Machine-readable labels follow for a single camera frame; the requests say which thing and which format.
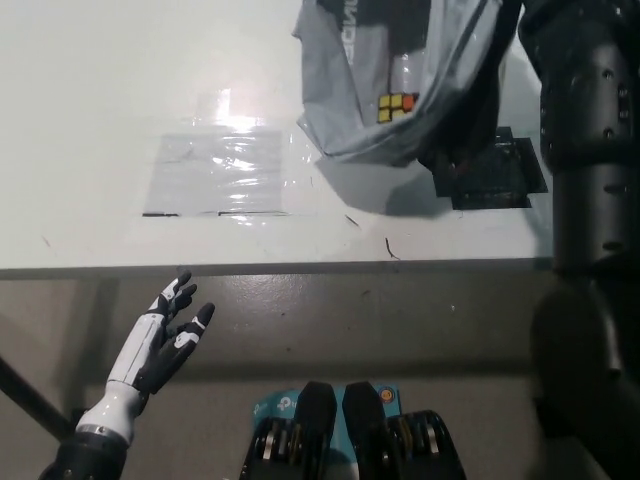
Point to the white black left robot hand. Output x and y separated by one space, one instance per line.
142 345

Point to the rubik's cube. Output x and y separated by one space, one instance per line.
392 107

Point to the black tape patch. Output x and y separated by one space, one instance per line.
500 175

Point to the black table leg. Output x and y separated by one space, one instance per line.
30 395

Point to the teal cardboard box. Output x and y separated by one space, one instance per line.
272 405

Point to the grey plastic bag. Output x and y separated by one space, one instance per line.
330 75

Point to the clear tape sheet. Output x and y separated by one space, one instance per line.
200 170

